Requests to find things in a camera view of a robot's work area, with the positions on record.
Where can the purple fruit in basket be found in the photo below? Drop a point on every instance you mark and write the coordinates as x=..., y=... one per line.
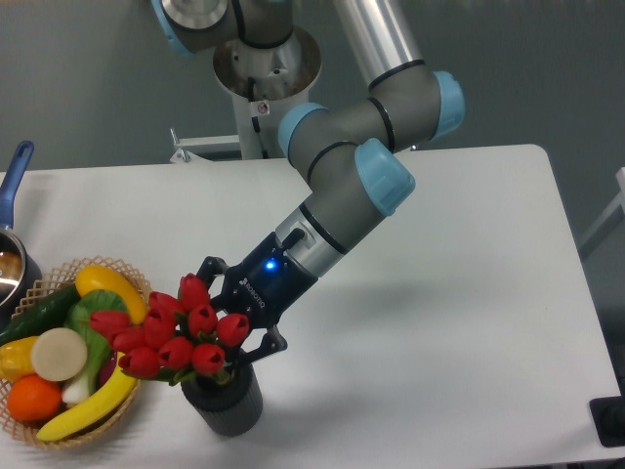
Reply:
x=107, y=369

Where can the woven wicker basket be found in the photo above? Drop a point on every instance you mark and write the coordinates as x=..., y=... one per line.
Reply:
x=57, y=279

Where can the orange fruit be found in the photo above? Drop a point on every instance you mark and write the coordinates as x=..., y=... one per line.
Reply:
x=33, y=398

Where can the blue handled saucepan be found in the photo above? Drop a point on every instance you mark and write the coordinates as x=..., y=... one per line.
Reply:
x=18, y=270

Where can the yellow banana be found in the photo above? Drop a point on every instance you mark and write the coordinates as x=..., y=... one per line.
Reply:
x=102, y=403

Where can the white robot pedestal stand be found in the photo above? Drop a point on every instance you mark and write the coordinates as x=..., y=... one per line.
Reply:
x=264, y=84

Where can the green cucumber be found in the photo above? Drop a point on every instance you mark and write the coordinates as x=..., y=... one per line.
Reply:
x=47, y=313

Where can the beige round disc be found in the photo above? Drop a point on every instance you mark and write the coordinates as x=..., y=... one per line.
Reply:
x=58, y=354

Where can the white furniture frame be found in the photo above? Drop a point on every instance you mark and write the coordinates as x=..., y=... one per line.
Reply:
x=608, y=220

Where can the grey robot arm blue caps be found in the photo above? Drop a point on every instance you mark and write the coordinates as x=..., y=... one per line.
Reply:
x=347, y=158

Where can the yellow bell pepper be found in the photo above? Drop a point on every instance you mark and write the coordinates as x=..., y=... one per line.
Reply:
x=15, y=359

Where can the dark grey ribbed vase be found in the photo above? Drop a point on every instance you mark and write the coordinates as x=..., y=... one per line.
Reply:
x=230, y=410

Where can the red tulip bouquet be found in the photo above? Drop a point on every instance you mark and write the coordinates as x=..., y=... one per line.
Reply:
x=180, y=338

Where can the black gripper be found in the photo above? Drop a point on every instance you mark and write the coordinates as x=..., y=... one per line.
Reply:
x=261, y=287

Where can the black device at table edge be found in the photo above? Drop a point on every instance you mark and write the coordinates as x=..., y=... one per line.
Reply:
x=608, y=417

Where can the green bok choy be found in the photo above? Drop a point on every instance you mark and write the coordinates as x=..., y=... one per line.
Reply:
x=93, y=303

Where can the yellow squash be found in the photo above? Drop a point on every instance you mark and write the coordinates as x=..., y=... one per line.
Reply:
x=96, y=277

